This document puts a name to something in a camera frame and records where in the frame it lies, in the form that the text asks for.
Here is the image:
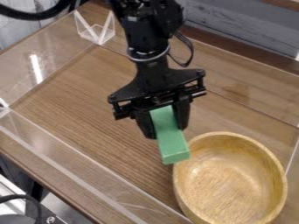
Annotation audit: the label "green rectangular block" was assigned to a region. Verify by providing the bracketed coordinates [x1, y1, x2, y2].
[149, 106, 191, 165]

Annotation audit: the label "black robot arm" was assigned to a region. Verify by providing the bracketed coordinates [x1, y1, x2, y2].
[106, 0, 205, 139]

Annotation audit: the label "brown wooden bowl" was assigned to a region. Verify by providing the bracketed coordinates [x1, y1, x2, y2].
[172, 131, 287, 224]

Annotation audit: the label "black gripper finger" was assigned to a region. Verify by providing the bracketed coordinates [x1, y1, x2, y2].
[135, 110, 156, 139]
[172, 100, 191, 130]

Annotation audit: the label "clear acrylic tray walls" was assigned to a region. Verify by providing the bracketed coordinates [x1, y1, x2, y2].
[0, 16, 299, 224]

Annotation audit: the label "black metal bracket with screw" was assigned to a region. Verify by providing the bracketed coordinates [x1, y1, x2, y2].
[41, 210, 68, 224]

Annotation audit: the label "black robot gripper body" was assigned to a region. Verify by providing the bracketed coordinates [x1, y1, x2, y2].
[106, 56, 208, 121]

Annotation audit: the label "black cable lower left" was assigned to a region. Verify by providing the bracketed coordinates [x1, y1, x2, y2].
[0, 194, 42, 224]

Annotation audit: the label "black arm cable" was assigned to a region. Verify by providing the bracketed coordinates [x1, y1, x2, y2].
[167, 30, 195, 68]

